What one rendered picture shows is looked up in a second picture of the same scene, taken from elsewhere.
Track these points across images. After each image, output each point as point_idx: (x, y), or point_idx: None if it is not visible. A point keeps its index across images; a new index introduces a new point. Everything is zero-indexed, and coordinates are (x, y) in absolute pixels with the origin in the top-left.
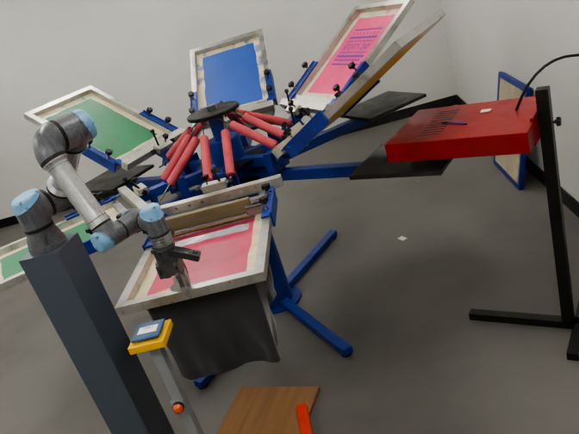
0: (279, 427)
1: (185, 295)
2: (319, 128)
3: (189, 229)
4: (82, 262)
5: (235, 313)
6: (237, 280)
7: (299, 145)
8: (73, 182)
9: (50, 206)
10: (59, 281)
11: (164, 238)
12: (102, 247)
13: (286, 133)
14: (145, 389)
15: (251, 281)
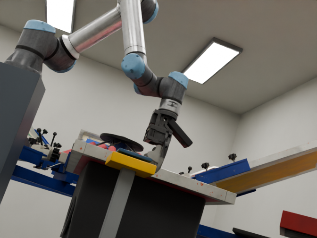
0: None
1: (155, 170)
2: (238, 171)
3: None
4: (33, 110)
5: (165, 234)
6: (209, 187)
7: (212, 177)
8: (140, 14)
9: (54, 47)
10: (14, 100)
11: (178, 105)
12: (136, 65)
13: (205, 165)
14: None
15: (221, 196)
